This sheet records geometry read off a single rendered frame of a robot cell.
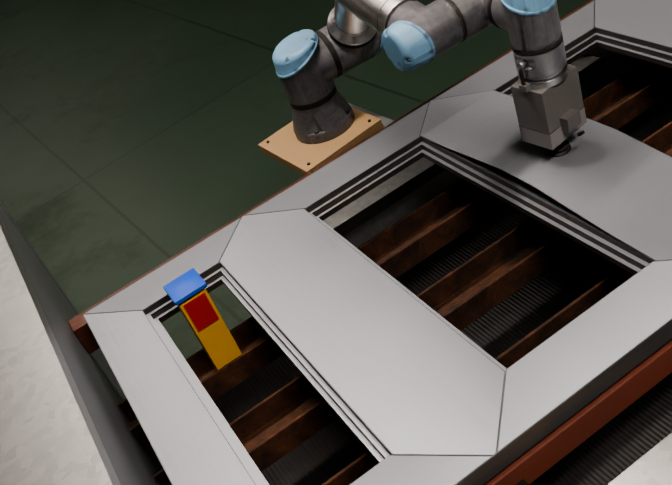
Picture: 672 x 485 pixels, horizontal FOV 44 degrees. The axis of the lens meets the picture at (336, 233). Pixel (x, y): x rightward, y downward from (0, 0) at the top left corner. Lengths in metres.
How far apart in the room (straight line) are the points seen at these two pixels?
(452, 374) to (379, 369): 0.10
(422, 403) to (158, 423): 0.39
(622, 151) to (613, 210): 0.14
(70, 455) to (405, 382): 0.43
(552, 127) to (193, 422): 0.69
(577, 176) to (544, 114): 0.11
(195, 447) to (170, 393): 0.13
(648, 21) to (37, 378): 1.29
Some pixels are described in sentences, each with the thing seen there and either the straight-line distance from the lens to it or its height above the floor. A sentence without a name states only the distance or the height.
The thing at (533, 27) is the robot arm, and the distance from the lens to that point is 1.25.
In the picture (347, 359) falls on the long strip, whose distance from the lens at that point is 1.17.
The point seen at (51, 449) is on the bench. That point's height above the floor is 1.05.
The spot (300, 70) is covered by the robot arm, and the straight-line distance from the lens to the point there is 1.89.
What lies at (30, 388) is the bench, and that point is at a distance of 1.09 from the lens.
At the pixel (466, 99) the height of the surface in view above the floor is 0.85.
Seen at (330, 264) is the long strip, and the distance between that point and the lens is 1.34.
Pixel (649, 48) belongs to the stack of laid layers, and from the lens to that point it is 1.71.
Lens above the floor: 1.65
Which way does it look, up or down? 35 degrees down
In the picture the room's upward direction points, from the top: 22 degrees counter-clockwise
